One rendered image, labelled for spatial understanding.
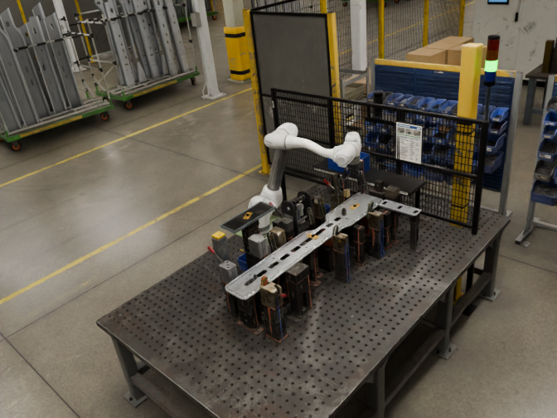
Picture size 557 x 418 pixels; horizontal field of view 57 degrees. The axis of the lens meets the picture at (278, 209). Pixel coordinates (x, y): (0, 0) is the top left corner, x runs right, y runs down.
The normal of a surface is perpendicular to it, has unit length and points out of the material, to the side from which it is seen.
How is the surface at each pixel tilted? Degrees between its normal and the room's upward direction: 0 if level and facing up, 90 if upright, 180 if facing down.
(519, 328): 0
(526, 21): 90
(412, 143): 90
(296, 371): 0
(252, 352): 0
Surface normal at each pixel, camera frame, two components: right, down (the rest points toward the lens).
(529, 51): -0.67, 0.42
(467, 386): -0.10, -0.87
